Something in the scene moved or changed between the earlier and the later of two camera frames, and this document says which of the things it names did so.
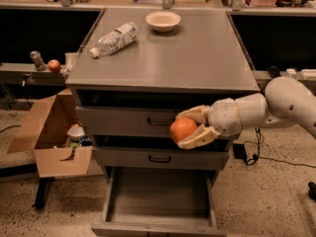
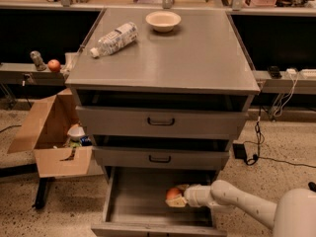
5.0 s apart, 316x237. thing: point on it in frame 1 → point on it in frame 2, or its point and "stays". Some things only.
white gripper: (223, 116) → (193, 195)
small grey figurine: (38, 60) stays
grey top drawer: (125, 120) stays
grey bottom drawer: (159, 201) stays
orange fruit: (181, 128) → (172, 193)
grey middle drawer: (160, 159) stays
